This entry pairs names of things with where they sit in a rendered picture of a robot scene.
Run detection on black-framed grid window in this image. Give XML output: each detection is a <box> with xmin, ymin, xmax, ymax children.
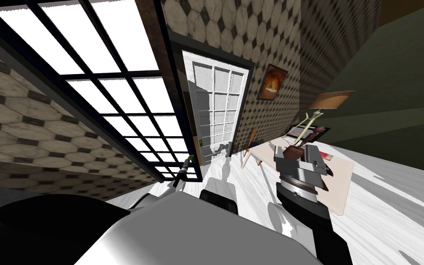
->
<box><xmin>0</xmin><ymin>0</ymin><xmax>204</xmax><ymax>183</ymax></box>

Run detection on pale wooden desk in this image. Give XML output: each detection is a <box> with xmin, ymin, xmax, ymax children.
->
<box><xmin>241</xmin><ymin>90</ymin><xmax>356</xmax><ymax>216</ymax></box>

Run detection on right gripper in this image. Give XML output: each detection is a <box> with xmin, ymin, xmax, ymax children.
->
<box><xmin>274</xmin><ymin>144</ymin><xmax>333</xmax><ymax>193</ymax></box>

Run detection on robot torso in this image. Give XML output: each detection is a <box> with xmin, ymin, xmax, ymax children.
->
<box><xmin>74</xmin><ymin>189</ymin><xmax>324</xmax><ymax>265</ymax></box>

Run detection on orange framed wall picture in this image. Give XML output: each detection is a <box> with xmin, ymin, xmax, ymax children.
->
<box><xmin>256</xmin><ymin>63</ymin><xmax>289</xmax><ymax>102</ymax></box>

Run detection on white panelled glass door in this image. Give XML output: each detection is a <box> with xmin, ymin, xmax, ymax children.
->
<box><xmin>182</xmin><ymin>49</ymin><xmax>252</xmax><ymax>166</ymax></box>

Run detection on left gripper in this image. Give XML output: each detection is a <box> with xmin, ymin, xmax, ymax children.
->
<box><xmin>179</xmin><ymin>156</ymin><xmax>195</xmax><ymax>176</ymax></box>

